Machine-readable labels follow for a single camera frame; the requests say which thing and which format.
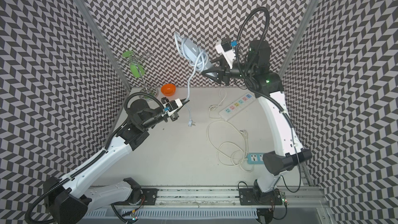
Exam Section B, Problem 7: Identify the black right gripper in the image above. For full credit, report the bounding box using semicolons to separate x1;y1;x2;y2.
203;54;257;86

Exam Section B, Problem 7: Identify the pale blue power strip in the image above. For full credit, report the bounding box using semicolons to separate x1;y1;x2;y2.
179;37;214;73

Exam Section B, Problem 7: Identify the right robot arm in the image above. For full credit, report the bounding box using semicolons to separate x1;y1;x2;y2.
202;40;312;205

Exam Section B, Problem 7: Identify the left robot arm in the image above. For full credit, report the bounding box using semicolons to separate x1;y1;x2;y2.
44;93;188;224

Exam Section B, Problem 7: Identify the white strip with coloured labels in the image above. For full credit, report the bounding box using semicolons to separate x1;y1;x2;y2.
219;93;256;121

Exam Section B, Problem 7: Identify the teal power strip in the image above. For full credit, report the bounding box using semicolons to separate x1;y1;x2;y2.
247;153;264;165

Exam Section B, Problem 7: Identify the orange plastic bowl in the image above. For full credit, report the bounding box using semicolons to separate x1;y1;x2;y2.
161;84;176;97

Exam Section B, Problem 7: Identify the green plastic banana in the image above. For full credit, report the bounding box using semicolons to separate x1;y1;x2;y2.
122;50;145;78

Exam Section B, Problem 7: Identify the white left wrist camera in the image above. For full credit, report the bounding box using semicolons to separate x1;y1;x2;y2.
161;97;183;117

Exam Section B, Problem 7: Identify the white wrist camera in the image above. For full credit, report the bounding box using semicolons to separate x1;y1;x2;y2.
161;97;183;117
216;39;237;68

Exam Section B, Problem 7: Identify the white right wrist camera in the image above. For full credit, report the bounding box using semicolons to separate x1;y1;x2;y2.
216;39;237;68

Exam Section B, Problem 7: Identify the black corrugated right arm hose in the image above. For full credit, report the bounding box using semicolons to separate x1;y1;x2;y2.
234;6;271;78

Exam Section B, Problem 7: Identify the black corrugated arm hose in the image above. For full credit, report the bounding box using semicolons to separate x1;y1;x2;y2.
24;92;165;224
234;6;271;78

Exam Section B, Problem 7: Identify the cream cord of teal strip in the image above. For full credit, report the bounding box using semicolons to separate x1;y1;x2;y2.
206;120;255;173

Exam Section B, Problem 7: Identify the chrome wire stand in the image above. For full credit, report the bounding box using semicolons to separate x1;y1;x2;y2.
117;50;159;97

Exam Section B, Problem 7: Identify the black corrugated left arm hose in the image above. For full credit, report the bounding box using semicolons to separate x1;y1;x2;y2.
24;92;165;224

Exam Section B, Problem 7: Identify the right aluminium corner post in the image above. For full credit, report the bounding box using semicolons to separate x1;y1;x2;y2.
278;0;320;79

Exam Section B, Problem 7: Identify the aluminium corner post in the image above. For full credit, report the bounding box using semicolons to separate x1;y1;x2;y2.
73;0;131;92
278;0;320;79

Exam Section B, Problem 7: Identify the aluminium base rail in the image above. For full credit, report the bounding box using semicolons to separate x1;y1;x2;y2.
115;184;335;224

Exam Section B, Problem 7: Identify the left aluminium corner post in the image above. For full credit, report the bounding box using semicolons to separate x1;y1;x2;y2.
73;0;131;92

